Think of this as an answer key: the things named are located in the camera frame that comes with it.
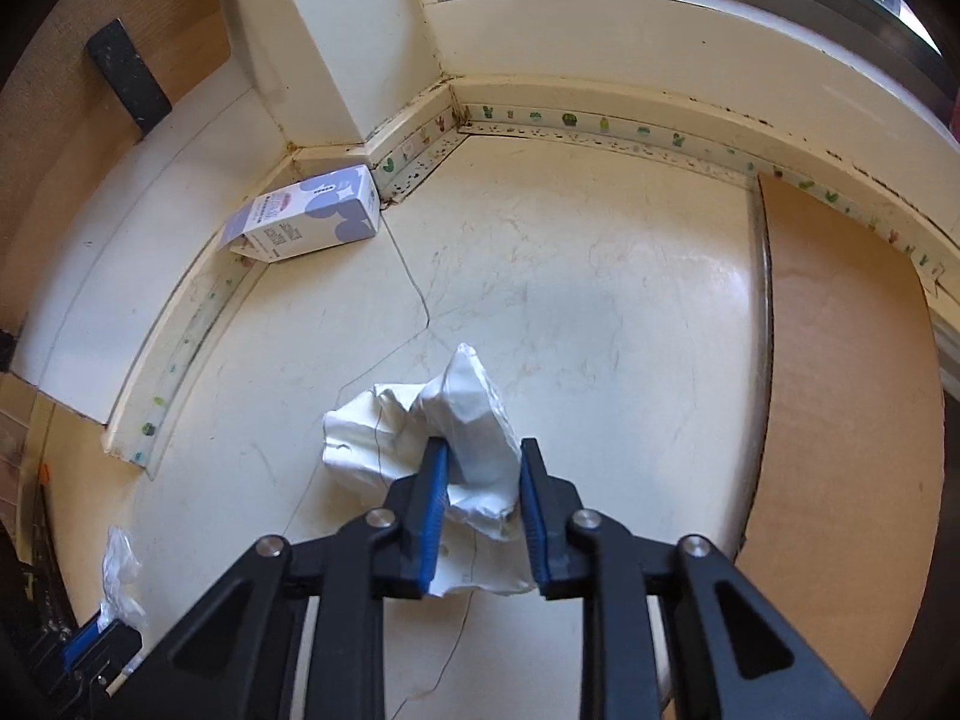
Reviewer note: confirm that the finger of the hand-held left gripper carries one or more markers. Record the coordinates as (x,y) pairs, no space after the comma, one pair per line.
(86,645)

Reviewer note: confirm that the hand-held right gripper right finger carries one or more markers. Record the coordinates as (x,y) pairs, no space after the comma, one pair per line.
(531,525)

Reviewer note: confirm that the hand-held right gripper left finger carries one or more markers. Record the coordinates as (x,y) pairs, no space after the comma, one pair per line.
(433,517)

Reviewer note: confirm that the clear plastic wrap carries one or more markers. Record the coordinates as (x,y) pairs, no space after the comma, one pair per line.
(121,574)

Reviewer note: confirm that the white paper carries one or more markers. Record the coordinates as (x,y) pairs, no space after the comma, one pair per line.
(472,412)

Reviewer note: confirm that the brown cardboard sheet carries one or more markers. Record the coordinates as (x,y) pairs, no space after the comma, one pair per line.
(840,427)

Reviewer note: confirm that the purple and white carton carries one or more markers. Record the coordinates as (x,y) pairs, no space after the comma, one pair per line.
(307,217)

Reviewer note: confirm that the white cutting board stand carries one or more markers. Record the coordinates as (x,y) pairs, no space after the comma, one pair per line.
(150,240)

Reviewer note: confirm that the wooden cutting board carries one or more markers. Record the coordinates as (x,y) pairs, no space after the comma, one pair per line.
(67,127)

